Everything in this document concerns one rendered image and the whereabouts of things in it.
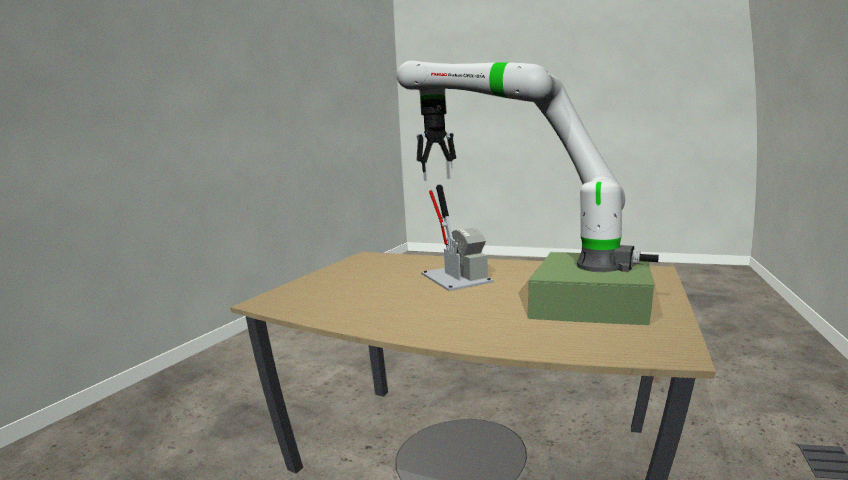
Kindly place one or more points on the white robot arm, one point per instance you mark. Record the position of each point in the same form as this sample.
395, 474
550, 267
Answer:
600, 202

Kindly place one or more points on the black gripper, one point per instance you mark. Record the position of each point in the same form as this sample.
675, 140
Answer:
435, 136

